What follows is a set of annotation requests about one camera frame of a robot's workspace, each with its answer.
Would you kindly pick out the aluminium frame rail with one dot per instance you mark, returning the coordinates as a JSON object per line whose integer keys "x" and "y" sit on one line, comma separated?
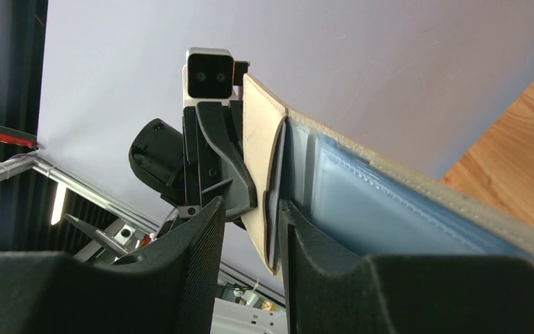
{"x": 265, "y": 285}

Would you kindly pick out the beige card holder wallet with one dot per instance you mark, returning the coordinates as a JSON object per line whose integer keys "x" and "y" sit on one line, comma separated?
{"x": 369, "y": 203}

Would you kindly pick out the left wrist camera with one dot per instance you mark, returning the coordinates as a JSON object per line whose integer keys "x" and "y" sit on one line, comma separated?
{"x": 212, "y": 75}

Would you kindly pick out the red handled clamp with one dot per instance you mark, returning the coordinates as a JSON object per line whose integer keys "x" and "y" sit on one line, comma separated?
{"x": 17, "y": 137}

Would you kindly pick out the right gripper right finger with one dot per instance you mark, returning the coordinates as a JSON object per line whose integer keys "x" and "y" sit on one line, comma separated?
{"x": 330, "y": 289}

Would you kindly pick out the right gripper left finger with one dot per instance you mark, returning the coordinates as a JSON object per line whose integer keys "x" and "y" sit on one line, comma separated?
{"x": 169, "y": 286}

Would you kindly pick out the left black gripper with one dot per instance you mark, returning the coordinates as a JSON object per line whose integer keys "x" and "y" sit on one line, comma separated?
{"x": 191, "y": 167}

